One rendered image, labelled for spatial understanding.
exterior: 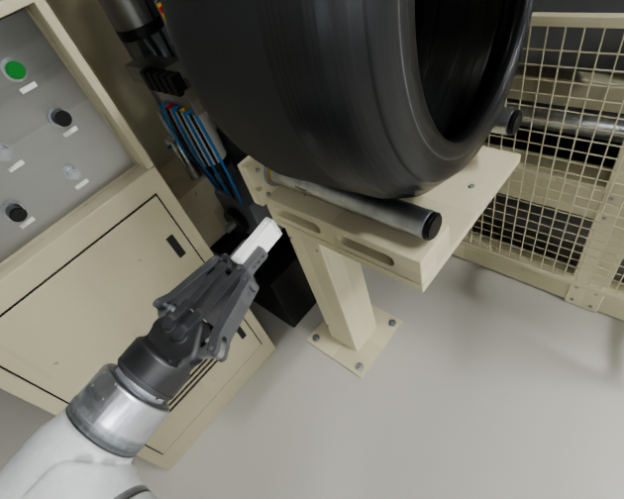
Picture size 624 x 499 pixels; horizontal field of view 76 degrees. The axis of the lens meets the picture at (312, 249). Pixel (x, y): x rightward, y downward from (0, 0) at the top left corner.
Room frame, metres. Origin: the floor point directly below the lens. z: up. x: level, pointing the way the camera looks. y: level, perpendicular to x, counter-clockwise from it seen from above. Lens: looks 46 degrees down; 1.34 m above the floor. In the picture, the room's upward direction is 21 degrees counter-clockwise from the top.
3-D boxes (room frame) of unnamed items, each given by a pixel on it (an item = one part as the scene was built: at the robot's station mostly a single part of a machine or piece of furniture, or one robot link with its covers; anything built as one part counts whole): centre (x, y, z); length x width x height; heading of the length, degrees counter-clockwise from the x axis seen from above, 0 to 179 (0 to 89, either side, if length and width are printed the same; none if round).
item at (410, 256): (0.53, -0.08, 0.83); 0.36 x 0.09 x 0.06; 34
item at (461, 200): (0.61, -0.20, 0.80); 0.37 x 0.36 x 0.02; 124
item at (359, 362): (0.81, -0.04, 0.01); 0.27 x 0.27 x 0.02; 34
